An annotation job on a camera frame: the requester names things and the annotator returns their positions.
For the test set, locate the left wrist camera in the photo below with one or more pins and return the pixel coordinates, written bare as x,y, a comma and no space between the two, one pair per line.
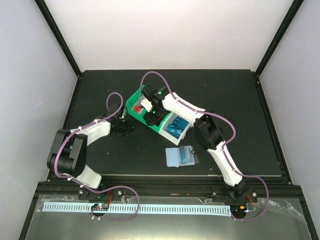
115,106

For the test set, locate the white plastic card bin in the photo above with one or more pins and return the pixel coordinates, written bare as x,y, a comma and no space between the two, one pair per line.
167,120

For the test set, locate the white slotted cable duct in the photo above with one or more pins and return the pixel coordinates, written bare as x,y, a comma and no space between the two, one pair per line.
158,209

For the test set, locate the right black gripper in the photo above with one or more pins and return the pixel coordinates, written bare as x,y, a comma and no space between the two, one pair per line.
152,119

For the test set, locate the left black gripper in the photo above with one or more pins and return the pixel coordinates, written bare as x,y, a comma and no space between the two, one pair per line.
130,128

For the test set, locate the red and white cards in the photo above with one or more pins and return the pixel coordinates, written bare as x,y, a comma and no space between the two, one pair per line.
137,108

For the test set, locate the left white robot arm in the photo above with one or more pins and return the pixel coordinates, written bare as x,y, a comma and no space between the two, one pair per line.
68,153

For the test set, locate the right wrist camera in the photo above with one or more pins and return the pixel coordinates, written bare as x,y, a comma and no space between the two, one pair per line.
146,95

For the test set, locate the clear sleeve card holder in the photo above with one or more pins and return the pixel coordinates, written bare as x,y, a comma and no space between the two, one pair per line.
176,157

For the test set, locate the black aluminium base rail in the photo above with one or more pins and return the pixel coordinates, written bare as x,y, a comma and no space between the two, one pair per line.
202,187

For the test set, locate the black frame post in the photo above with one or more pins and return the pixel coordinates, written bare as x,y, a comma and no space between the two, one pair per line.
47,15
283,27

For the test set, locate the blue credit card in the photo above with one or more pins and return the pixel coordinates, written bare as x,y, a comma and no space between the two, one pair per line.
186,156

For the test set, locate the circuit board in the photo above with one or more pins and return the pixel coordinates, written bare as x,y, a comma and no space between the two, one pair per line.
100,207
242,208

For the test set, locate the right circuit board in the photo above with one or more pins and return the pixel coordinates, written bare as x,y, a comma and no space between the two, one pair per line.
242,208

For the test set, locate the blue cards in bin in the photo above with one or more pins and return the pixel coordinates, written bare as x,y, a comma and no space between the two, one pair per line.
177,127

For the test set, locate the left black frame post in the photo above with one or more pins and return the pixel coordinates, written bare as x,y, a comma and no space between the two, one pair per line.
47,15

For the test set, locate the right black frame post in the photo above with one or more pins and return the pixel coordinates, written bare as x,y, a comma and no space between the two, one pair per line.
283,27

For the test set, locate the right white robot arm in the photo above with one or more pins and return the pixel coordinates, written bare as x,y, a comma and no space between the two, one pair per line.
209,136

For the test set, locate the green double compartment bin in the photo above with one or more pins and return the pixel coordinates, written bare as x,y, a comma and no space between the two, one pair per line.
134,98

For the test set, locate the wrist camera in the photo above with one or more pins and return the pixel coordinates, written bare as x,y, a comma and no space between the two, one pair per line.
115,106
146,95

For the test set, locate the left circuit board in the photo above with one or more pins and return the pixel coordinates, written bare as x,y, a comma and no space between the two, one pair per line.
100,207

